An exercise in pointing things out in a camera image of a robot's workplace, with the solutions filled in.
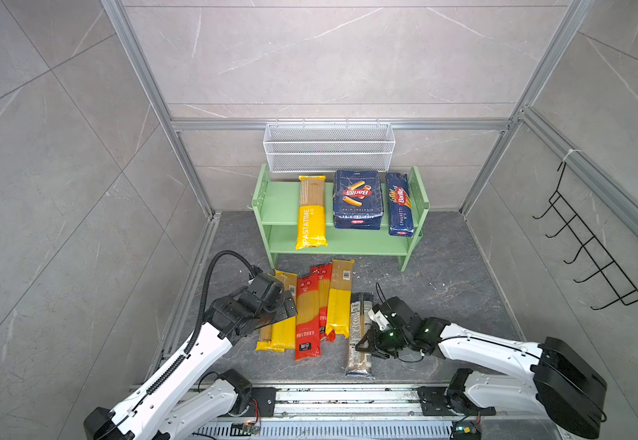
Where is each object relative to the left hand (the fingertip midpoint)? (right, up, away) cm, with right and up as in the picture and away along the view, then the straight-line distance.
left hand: (285, 304), depth 75 cm
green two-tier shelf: (-5, +29, +11) cm, 31 cm away
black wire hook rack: (+78, +9, -10) cm, 79 cm away
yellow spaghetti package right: (+16, -6, +10) cm, 20 cm away
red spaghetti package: (+11, -2, +15) cm, 19 cm away
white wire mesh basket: (+13, +52, +25) cm, 59 cm away
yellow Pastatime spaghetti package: (+7, +25, +4) cm, 27 cm away
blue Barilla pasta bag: (+21, +30, +3) cm, 36 cm away
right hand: (+21, -14, +2) cm, 26 cm away
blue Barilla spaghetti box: (+33, +26, +2) cm, 42 cm away
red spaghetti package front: (+6, -11, +7) cm, 14 cm away
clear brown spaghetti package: (+23, -3, +11) cm, 26 cm away
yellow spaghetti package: (-2, -12, +6) cm, 13 cm away
